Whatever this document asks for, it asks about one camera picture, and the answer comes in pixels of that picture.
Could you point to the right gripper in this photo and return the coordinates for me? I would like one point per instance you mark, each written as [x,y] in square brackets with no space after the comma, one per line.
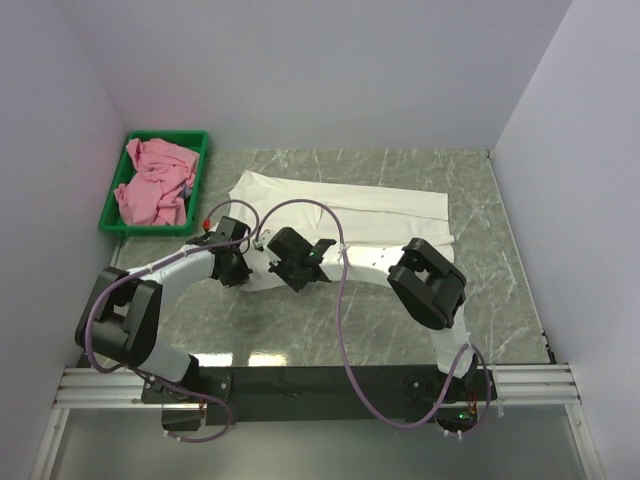
[278,268]

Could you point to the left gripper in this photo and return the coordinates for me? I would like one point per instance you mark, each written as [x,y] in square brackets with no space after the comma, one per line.
[238,277]

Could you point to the white t-shirt with red print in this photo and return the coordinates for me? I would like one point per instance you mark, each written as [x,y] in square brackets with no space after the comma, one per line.
[370,216]

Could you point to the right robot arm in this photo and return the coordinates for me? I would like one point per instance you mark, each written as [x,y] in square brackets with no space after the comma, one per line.
[430,287]

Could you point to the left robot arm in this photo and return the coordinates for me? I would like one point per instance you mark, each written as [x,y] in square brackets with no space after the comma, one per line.
[121,318]

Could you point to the pink t-shirt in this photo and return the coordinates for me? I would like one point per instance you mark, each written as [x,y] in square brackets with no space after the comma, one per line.
[164,175]

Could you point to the green plastic bin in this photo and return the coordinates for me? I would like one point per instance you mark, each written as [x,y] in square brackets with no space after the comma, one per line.
[110,220]

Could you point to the black base beam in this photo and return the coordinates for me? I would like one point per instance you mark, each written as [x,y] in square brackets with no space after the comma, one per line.
[262,394]

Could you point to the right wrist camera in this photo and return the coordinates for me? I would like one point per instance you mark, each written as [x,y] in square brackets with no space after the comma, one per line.
[260,242]

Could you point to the aluminium rail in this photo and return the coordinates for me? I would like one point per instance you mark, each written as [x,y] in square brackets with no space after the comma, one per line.
[517,385]

